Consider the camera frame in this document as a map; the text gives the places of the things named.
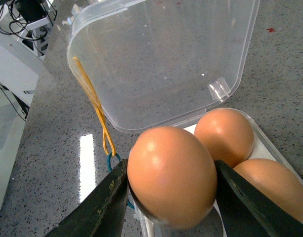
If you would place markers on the brown egg back left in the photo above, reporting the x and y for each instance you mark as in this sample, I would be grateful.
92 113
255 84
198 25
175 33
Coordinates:
227 135

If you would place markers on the yellow rubber band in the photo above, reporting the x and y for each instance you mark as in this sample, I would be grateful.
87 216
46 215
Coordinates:
88 88

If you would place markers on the teal rubber band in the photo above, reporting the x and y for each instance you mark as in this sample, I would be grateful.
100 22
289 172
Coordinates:
109 165

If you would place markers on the clear plastic egg box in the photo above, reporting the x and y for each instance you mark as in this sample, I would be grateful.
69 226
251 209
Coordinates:
161 62

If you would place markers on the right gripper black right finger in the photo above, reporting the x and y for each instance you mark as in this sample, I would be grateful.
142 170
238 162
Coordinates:
246 212

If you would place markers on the brown egg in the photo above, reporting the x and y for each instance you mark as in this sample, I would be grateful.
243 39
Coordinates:
227 135
276 182

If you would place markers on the white robot base with cables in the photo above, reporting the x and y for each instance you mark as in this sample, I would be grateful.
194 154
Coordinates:
34 36

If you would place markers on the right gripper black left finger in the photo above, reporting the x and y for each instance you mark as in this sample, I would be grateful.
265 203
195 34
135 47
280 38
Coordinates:
102 212

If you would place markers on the brown egg front left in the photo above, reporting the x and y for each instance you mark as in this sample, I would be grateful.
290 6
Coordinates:
276 182

